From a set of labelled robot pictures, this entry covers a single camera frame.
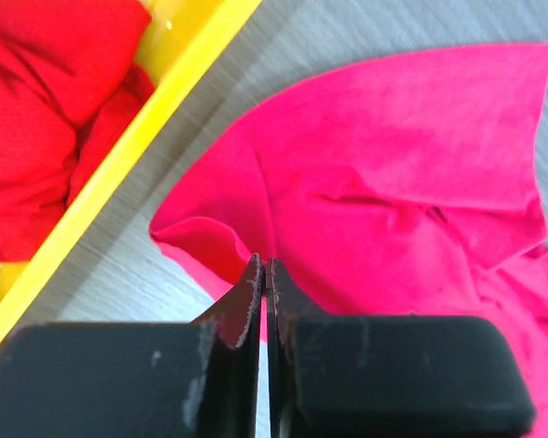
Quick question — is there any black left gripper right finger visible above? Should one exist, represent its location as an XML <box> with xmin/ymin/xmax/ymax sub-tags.
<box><xmin>265</xmin><ymin>258</ymin><xmax>536</xmax><ymax>437</ymax></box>

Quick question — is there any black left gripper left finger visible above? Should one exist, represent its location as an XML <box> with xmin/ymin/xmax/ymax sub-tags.
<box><xmin>0</xmin><ymin>255</ymin><xmax>262</xmax><ymax>437</ymax></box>

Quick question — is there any pink t-shirt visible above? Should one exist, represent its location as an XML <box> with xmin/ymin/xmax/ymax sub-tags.
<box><xmin>149</xmin><ymin>43</ymin><xmax>548</xmax><ymax>437</ymax></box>

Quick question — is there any red t-shirt in bin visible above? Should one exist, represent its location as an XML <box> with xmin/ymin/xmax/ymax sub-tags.
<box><xmin>0</xmin><ymin>1</ymin><xmax>153</xmax><ymax>262</ymax></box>

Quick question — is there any yellow plastic bin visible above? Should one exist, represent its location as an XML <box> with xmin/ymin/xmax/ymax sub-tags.
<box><xmin>0</xmin><ymin>1</ymin><xmax>259</xmax><ymax>343</ymax></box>

